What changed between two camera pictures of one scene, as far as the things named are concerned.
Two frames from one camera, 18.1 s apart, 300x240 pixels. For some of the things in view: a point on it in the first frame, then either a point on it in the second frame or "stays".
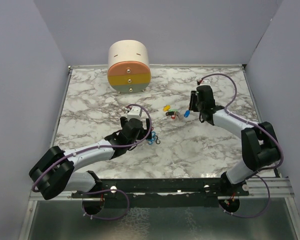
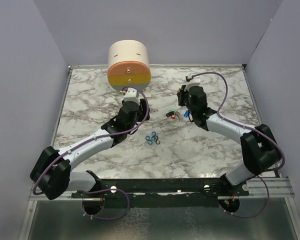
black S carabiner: [156, 140] stays
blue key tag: [186, 114] stays
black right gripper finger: [192, 106] → [182, 96]
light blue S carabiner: [153, 136] stays
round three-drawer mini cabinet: [129, 69] stays
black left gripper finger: [148, 124] → [144, 106]
